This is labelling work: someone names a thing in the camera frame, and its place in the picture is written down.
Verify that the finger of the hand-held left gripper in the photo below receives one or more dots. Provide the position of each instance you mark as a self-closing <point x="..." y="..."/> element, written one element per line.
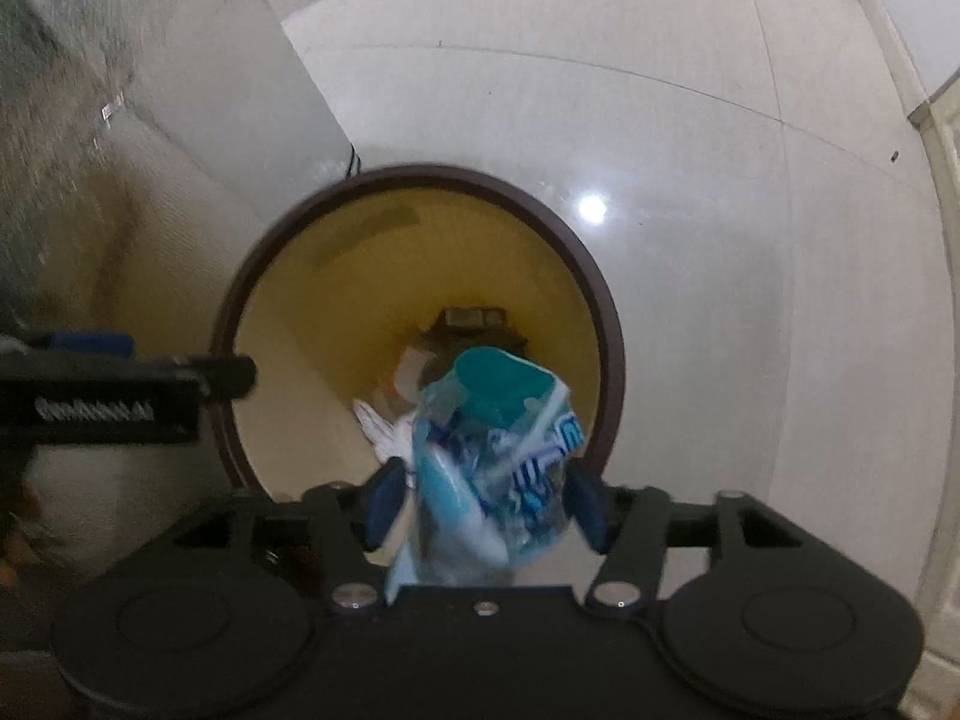
<point x="232" y="377"/>
<point x="90" y="343"/>

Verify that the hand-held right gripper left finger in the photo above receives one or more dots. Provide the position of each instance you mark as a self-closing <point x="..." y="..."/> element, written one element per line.
<point x="382" y="506"/>

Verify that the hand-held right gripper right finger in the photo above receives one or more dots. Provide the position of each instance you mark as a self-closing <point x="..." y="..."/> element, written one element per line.
<point x="589" y="510"/>

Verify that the blue white plastic packet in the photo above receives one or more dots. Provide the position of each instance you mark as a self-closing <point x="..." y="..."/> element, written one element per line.
<point x="465" y="480"/>

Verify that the round brown-rimmed trash bin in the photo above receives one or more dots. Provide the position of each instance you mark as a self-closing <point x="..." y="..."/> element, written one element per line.
<point x="337" y="300"/>

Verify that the person's left hand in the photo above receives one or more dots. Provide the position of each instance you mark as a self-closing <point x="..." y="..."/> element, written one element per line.
<point x="13" y="517"/>

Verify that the dark small box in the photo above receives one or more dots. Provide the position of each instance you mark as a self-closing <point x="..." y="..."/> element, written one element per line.
<point x="469" y="319"/>

